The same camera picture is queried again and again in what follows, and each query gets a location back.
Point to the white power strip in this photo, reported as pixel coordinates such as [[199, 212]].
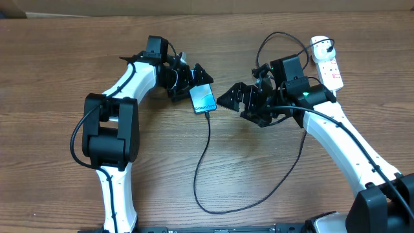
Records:
[[329, 75]]

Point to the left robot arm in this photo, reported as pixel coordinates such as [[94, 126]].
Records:
[[110, 124]]

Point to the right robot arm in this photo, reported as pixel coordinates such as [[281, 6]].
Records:
[[383, 197]]

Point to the blue screen smartphone black case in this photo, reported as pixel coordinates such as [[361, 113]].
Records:
[[202, 99]]

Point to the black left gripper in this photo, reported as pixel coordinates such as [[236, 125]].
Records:
[[184, 83]]

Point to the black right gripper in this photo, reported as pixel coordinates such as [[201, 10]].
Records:
[[251, 93]]

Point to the white charger plug adapter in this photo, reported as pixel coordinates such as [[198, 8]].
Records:
[[320, 46]]

